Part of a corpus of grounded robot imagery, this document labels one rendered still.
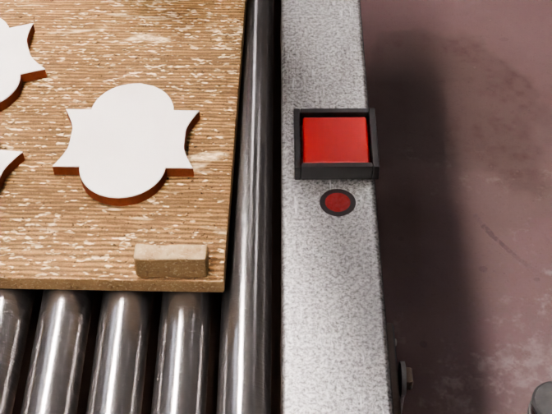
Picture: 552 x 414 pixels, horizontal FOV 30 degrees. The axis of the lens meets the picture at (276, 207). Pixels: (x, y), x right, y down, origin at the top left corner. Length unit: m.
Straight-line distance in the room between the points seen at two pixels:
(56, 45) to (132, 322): 0.34
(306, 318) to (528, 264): 1.28
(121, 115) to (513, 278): 1.23
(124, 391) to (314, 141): 0.29
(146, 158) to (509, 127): 1.50
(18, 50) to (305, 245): 0.35
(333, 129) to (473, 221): 1.19
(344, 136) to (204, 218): 0.16
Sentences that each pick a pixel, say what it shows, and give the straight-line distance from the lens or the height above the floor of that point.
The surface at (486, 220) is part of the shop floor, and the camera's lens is 2.13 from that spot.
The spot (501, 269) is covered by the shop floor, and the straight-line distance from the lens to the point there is 2.06.
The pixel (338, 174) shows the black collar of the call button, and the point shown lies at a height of 0.92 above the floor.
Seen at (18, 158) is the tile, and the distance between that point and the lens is 0.94.
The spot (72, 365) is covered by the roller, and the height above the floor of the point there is 0.91.
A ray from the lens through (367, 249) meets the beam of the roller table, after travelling 0.88.
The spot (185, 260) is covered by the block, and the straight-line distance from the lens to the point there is 0.82.
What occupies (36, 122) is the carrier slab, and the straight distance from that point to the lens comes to 0.98.
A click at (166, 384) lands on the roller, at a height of 0.92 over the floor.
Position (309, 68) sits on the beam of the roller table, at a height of 0.91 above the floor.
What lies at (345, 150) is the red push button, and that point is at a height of 0.93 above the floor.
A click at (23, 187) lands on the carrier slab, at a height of 0.94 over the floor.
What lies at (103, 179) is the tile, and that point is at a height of 0.95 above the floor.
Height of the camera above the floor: 1.60
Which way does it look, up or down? 49 degrees down
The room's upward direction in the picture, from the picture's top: 1 degrees counter-clockwise
